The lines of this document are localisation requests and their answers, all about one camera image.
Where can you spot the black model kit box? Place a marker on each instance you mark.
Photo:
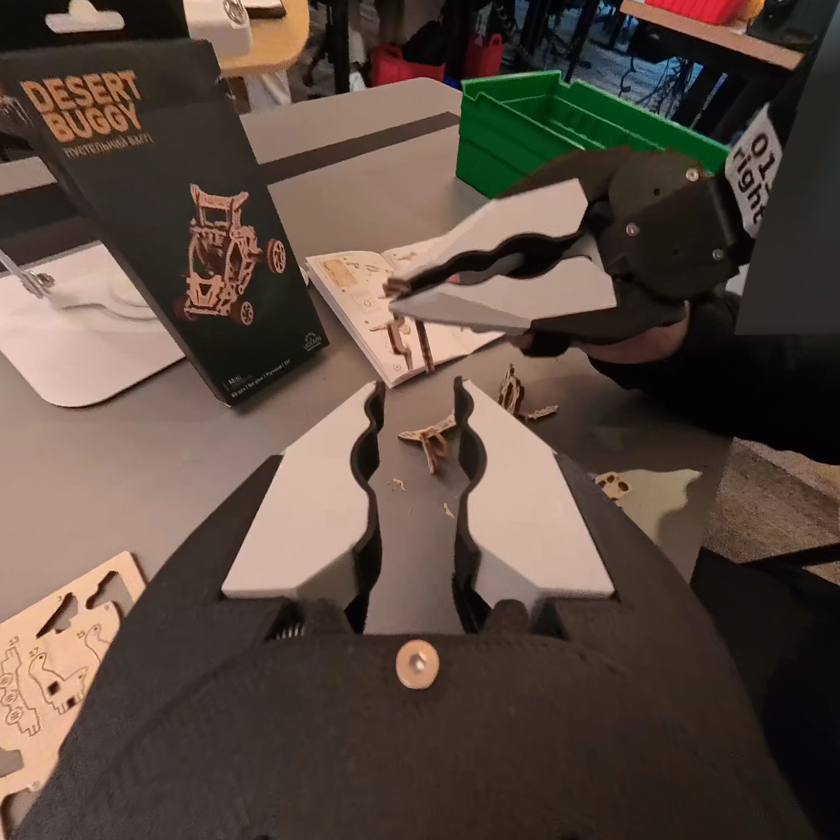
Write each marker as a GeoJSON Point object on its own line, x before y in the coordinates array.
{"type": "Point", "coordinates": [164, 229]}

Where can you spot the person's right forearm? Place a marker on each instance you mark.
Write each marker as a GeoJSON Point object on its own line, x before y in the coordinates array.
{"type": "Point", "coordinates": [722, 380]}

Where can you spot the wooden side table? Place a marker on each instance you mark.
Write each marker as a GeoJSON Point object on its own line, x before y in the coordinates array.
{"type": "Point", "coordinates": [722, 40]}

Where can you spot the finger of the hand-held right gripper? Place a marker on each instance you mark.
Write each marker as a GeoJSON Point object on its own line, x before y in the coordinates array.
{"type": "Point", "coordinates": [525, 298]}
{"type": "Point", "coordinates": [525, 213]}

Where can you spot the green plastic bin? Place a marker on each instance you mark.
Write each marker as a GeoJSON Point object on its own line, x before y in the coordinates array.
{"type": "Point", "coordinates": [499, 144]}

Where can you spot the cut out plywood parts sheet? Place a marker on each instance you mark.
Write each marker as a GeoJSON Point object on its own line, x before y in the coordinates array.
{"type": "Point", "coordinates": [26, 741]}

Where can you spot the open instruction booklet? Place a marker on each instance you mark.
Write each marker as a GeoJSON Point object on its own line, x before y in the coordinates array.
{"type": "Point", "coordinates": [354, 295]}

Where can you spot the white document stand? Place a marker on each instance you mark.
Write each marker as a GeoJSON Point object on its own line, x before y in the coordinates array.
{"type": "Point", "coordinates": [79, 341]}

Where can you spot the red plastic bin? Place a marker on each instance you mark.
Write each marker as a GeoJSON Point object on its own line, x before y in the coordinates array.
{"type": "Point", "coordinates": [689, 10]}

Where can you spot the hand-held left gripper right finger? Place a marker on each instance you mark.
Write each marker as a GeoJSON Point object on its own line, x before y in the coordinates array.
{"type": "Point", "coordinates": [538, 525]}

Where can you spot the small wooden plate with holes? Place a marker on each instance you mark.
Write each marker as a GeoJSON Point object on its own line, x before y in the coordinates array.
{"type": "Point", "coordinates": [613, 487]}

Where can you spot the wooden chassis assembly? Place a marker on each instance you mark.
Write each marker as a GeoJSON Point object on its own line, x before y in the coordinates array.
{"type": "Point", "coordinates": [510, 394]}

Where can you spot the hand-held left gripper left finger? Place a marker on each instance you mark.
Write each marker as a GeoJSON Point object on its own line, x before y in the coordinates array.
{"type": "Point", "coordinates": [302, 525]}

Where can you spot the wooden frame part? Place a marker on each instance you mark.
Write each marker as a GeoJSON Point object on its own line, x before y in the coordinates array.
{"type": "Point", "coordinates": [425, 348]}

